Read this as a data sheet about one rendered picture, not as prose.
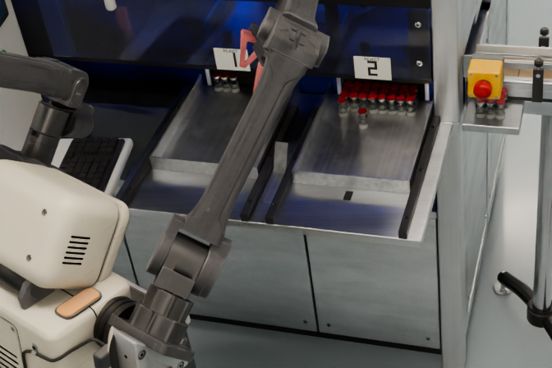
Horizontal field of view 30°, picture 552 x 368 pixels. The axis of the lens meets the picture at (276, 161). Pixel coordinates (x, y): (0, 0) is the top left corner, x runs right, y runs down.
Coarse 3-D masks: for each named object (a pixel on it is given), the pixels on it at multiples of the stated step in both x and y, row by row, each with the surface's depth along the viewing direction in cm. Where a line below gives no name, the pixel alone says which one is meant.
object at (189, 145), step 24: (192, 96) 256; (216, 96) 257; (240, 96) 256; (288, 96) 253; (192, 120) 250; (216, 120) 249; (168, 144) 244; (192, 144) 243; (216, 144) 241; (264, 144) 239; (168, 168) 236; (192, 168) 233
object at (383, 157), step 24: (336, 96) 251; (336, 120) 243; (384, 120) 241; (408, 120) 240; (312, 144) 237; (336, 144) 236; (360, 144) 235; (384, 144) 234; (408, 144) 233; (312, 168) 230; (336, 168) 229; (360, 168) 228; (384, 168) 227; (408, 168) 226; (408, 192) 219
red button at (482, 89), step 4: (484, 80) 225; (476, 84) 225; (480, 84) 225; (484, 84) 224; (488, 84) 225; (476, 88) 225; (480, 88) 225; (484, 88) 224; (488, 88) 224; (476, 92) 225; (480, 92) 225; (484, 92) 225; (488, 92) 225; (476, 96) 226; (480, 96) 226; (484, 96) 226; (488, 96) 226
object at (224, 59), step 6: (216, 48) 243; (222, 48) 243; (228, 48) 242; (216, 54) 244; (222, 54) 244; (228, 54) 243; (246, 54) 242; (216, 60) 245; (222, 60) 245; (228, 60) 244; (222, 66) 246; (228, 66) 245; (234, 66) 245
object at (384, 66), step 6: (354, 60) 234; (360, 60) 233; (366, 60) 233; (372, 60) 232; (378, 60) 232; (384, 60) 231; (354, 66) 235; (360, 66) 234; (366, 66) 234; (372, 66) 233; (378, 66) 233; (384, 66) 232; (390, 66) 232; (360, 72) 235; (366, 72) 235; (372, 72) 234; (378, 72) 234; (384, 72) 233; (390, 72) 233; (366, 78) 236; (372, 78) 235; (378, 78) 235; (384, 78) 234; (390, 78) 234
